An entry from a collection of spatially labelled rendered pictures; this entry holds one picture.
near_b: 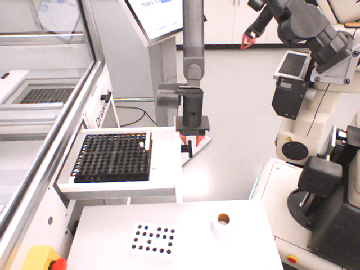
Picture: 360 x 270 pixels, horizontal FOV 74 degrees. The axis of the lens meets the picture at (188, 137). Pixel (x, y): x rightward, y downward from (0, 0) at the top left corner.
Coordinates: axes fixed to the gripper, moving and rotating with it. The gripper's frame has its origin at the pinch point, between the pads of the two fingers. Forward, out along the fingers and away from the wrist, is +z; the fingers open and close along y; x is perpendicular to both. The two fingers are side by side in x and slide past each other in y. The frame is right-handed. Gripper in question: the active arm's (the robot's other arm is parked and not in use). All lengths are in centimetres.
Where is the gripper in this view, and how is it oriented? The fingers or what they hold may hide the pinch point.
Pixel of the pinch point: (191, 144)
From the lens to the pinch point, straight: 79.5
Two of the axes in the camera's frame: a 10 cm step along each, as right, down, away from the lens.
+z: -0.2, 7.6, 6.6
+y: -10.0, 0.2, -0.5
